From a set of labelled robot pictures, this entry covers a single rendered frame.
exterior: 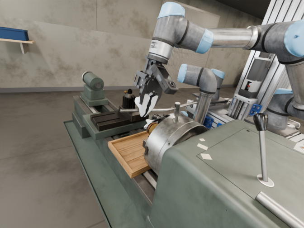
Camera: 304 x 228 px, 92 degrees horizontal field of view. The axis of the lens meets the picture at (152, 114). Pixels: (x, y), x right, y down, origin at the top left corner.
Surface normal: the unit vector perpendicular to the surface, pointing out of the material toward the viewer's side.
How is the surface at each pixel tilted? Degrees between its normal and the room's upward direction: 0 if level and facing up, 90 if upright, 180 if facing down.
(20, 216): 0
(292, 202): 0
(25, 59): 90
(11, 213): 0
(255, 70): 90
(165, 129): 38
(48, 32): 90
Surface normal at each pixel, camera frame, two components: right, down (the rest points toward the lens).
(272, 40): -0.98, 0.18
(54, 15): 0.48, 0.44
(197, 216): -0.78, 0.18
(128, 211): 0.13, -0.89
